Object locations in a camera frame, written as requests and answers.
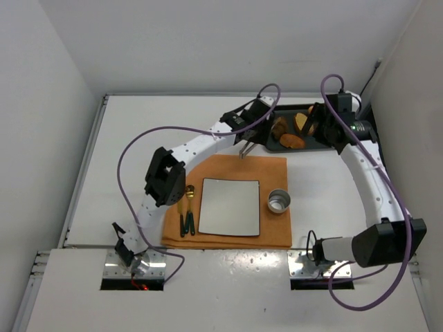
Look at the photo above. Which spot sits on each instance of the toasted bread slice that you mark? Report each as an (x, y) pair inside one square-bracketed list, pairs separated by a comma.
[(291, 141)]

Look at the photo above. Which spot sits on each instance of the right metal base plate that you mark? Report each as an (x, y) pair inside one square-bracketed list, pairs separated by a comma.
[(302, 268)]

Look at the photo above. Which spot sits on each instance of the orange cloth placemat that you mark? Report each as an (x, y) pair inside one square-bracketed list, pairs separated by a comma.
[(269, 172)]

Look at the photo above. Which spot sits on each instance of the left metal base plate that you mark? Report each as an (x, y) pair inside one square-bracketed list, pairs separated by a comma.
[(149, 265)]

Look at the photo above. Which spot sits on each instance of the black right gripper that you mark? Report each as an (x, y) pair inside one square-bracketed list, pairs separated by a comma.
[(319, 125)]

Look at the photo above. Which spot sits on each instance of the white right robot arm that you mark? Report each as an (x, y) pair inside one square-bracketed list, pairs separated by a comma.
[(392, 235)]

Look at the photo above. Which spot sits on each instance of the white square plate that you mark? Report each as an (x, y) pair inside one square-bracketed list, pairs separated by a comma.
[(230, 208)]

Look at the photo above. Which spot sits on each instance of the stainless steel tongs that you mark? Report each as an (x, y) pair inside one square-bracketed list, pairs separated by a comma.
[(246, 149)]

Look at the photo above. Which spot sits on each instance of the orange bread roll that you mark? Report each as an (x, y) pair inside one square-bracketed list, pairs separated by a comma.
[(299, 121)]

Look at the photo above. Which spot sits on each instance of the black baking tray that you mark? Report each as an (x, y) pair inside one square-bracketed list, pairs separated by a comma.
[(288, 112)]

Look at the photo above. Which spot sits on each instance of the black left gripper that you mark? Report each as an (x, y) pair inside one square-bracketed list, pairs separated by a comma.
[(249, 135)]

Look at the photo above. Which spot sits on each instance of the green handled gold spoon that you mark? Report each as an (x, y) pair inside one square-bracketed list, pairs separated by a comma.
[(190, 193)]

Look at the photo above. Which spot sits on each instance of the brown croissant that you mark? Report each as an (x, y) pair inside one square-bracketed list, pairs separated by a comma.
[(279, 128)]

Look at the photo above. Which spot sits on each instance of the cream mug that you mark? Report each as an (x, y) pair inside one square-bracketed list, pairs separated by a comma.
[(278, 201)]

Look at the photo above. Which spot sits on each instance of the metal base plate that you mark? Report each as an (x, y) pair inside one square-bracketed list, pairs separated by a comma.
[(149, 265), (302, 268)]

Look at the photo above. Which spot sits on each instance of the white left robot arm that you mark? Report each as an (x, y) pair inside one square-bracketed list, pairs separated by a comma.
[(165, 180)]

